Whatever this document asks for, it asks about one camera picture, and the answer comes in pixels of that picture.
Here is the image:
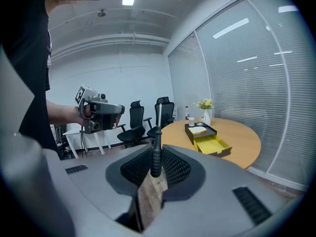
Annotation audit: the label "person's black shirt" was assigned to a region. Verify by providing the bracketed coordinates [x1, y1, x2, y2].
[2, 0, 62, 159]

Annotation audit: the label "person's left hand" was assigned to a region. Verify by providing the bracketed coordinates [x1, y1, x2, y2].
[73, 104, 122, 126]

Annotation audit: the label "person's left forearm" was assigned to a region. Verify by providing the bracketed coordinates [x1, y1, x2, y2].
[46, 99, 79, 126]

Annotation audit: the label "yellow artificial flowers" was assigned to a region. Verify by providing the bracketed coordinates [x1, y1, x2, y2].
[196, 98, 214, 111]

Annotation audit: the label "black tray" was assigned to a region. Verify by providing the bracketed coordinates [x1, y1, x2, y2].
[184, 122, 233, 157]

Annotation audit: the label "white vase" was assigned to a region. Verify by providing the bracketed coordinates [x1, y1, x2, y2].
[202, 109, 212, 127]

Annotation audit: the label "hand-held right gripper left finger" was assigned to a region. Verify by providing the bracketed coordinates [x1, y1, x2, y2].
[43, 144, 153, 237]

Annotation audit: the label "white desk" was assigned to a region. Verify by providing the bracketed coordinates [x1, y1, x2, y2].
[63, 125, 112, 159]

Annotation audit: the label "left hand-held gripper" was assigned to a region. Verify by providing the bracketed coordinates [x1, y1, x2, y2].
[75, 84, 125, 135]

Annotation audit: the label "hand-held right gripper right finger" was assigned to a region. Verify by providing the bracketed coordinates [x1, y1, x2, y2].
[144, 144, 306, 237]

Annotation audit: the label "black office chair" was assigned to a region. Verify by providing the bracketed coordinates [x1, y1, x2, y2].
[147, 96, 175, 139]
[117, 100, 153, 148]

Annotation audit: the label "round wooden table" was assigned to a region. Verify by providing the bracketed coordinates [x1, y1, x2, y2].
[160, 118, 262, 170]

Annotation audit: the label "slice of white bread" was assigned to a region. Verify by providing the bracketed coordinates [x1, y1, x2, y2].
[189, 126, 207, 136]

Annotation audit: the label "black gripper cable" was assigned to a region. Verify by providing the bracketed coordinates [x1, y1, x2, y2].
[79, 126, 87, 156]

